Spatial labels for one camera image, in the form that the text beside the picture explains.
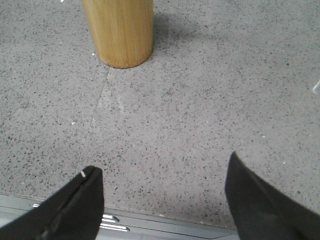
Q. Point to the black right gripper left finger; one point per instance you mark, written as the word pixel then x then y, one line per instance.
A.
pixel 73 213

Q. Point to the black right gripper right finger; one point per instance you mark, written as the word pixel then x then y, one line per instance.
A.
pixel 261 212

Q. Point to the bamboo wooden cup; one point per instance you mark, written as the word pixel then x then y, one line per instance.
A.
pixel 121 30

